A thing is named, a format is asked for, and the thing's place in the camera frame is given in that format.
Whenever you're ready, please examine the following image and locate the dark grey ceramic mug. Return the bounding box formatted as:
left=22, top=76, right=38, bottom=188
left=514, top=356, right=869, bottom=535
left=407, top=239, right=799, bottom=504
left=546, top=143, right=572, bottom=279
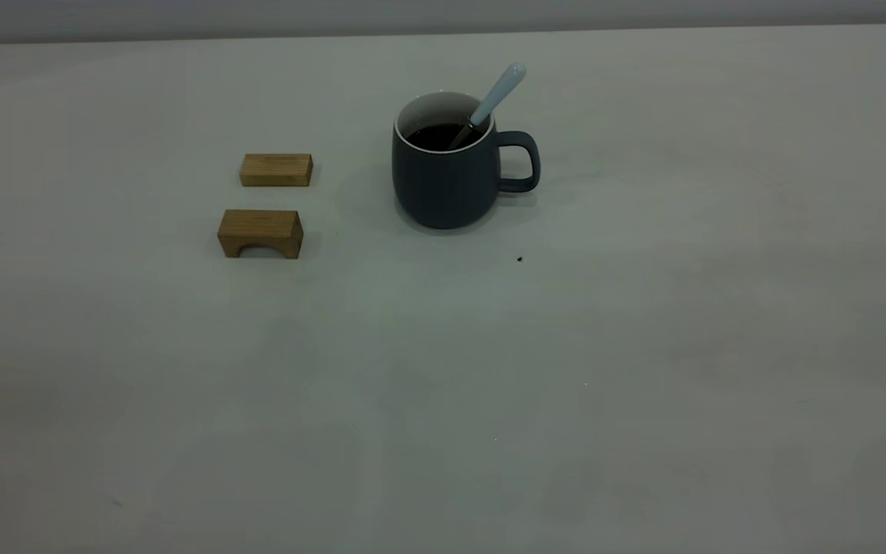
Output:
left=391, top=92, right=542, bottom=230

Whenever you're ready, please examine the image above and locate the spoon with pale blue handle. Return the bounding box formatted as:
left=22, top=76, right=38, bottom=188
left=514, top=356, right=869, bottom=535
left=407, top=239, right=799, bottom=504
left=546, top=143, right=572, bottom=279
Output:
left=448, top=63, right=528, bottom=152

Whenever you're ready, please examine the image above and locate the arched wooden block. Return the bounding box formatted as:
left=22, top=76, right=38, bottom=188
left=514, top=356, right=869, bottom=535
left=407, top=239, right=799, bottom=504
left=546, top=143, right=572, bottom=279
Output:
left=217, top=209, right=305, bottom=260

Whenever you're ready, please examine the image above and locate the flat rectangular wooden block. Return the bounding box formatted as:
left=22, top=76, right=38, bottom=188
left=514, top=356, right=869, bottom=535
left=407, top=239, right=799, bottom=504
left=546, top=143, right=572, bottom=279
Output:
left=239, top=153, right=314, bottom=188

